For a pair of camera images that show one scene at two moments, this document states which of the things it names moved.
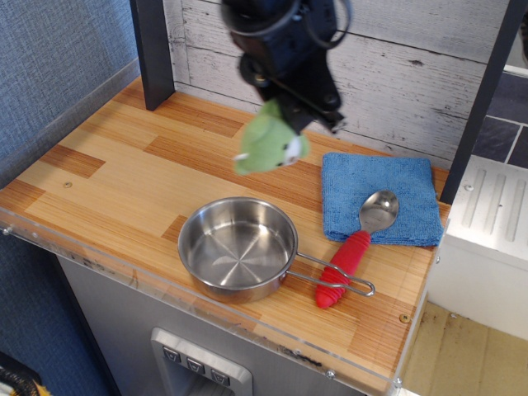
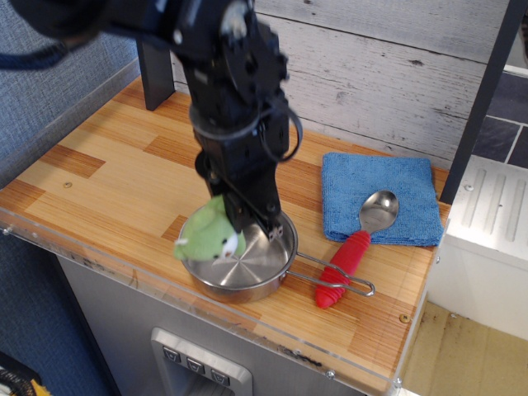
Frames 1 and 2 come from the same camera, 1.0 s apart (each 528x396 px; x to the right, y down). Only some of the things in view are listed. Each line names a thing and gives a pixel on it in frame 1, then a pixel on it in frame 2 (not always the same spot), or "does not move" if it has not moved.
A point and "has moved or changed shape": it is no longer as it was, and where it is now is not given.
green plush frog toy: x=269 y=142 has moved or changed shape
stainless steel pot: x=238 y=249 does not move
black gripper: x=296 y=61 -> x=241 y=161
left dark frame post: x=154 y=49 does not move
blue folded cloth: x=347 y=178 does not move
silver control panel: x=187 y=369 does not move
